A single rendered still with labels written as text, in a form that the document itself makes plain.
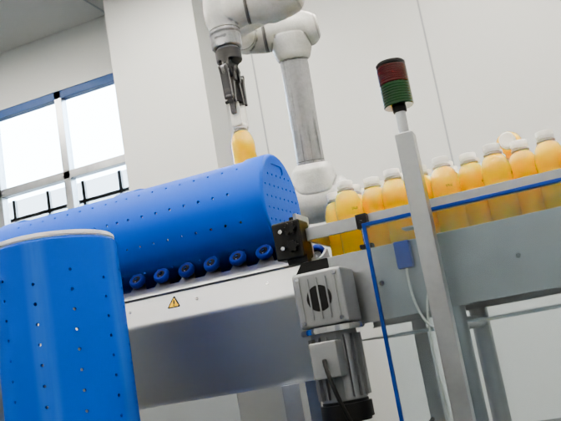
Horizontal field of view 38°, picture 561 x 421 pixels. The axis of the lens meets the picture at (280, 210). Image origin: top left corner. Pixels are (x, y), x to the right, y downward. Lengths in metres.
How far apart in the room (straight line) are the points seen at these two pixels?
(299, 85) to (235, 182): 0.88
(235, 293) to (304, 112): 1.00
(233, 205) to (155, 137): 3.33
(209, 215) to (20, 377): 0.63
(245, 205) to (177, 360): 0.45
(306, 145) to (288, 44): 0.36
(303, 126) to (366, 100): 2.32
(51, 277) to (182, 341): 0.49
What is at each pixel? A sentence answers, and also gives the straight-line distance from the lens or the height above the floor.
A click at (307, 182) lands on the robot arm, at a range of 2.83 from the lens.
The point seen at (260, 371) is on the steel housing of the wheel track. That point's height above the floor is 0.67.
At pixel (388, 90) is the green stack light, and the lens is 1.72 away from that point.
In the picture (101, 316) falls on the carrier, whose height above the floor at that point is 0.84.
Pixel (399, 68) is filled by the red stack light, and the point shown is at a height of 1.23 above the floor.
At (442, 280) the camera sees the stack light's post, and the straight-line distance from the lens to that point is 1.65.
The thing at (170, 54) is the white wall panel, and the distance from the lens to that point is 5.46.
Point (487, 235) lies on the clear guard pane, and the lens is 1.75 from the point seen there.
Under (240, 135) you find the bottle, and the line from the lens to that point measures 2.27.
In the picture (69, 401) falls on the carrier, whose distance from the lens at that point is 1.75.
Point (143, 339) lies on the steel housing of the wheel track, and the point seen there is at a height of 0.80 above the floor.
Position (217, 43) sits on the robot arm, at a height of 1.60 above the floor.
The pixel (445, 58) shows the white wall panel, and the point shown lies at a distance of 5.12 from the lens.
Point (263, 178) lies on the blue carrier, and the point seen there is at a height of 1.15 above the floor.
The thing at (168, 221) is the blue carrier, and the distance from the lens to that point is 2.14.
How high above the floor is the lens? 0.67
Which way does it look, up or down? 11 degrees up
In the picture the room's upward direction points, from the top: 10 degrees counter-clockwise
